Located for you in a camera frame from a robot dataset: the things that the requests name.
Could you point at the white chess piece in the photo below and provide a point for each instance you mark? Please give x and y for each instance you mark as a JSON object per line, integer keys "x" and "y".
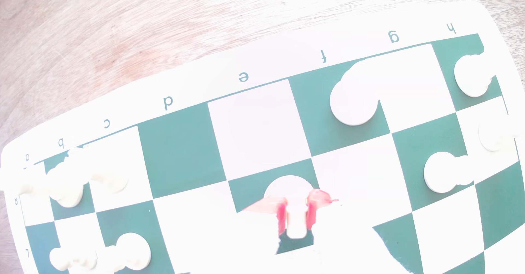
{"x": 20, "y": 182}
{"x": 133, "y": 251}
{"x": 471, "y": 75}
{"x": 441, "y": 172}
{"x": 69, "y": 184}
{"x": 352, "y": 102}
{"x": 110, "y": 182}
{"x": 494, "y": 134}
{"x": 63, "y": 259}

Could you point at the white chess pawn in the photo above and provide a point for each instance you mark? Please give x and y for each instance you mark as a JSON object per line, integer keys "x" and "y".
{"x": 289, "y": 190}

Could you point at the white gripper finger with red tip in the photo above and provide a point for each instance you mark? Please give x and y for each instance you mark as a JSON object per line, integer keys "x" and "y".
{"x": 328, "y": 225}
{"x": 262, "y": 225}

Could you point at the green and white chess mat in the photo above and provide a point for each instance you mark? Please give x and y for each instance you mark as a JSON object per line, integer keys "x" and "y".
{"x": 262, "y": 130}

